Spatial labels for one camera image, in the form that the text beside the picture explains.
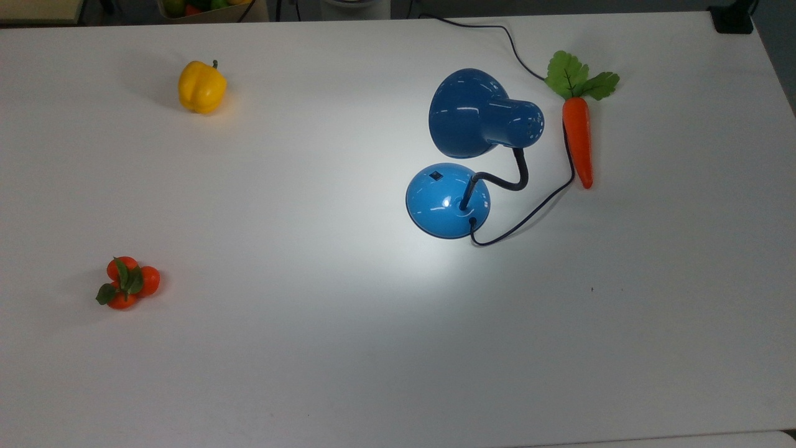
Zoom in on blue gooseneck desk lamp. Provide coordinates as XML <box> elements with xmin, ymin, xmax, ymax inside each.
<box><xmin>405</xmin><ymin>68</ymin><xmax>545</xmax><ymax>240</ymax></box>

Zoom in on orange toy carrot green leaves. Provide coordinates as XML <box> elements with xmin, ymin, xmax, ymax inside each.
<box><xmin>545</xmin><ymin>50</ymin><xmax>621</xmax><ymax>190</ymax></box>

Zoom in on yellow bell pepper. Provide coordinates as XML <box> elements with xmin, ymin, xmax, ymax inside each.
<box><xmin>178</xmin><ymin>60</ymin><xmax>228</xmax><ymax>115</ymax></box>

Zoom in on orange tangerine cluster with leaves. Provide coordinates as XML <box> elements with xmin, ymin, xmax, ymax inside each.
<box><xmin>95</xmin><ymin>256</ymin><xmax>161</xmax><ymax>311</ymax></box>

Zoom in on beige box with fruit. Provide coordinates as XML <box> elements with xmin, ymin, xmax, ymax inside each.
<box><xmin>157</xmin><ymin>0</ymin><xmax>269</xmax><ymax>23</ymax></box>

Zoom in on black table clamp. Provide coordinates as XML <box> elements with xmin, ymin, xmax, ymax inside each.
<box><xmin>709</xmin><ymin>0</ymin><xmax>756</xmax><ymax>35</ymax></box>

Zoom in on wooden board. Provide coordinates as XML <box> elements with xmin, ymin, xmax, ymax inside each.
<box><xmin>0</xmin><ymin>0</ymin><xmax>86</xmax><ymax>26</ymax></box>

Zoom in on dark lamp power cable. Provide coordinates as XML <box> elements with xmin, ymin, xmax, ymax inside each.
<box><xmin>418</xmin><ymin>12</ymin><xmax>575</xmax><ymax>248</ymax></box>

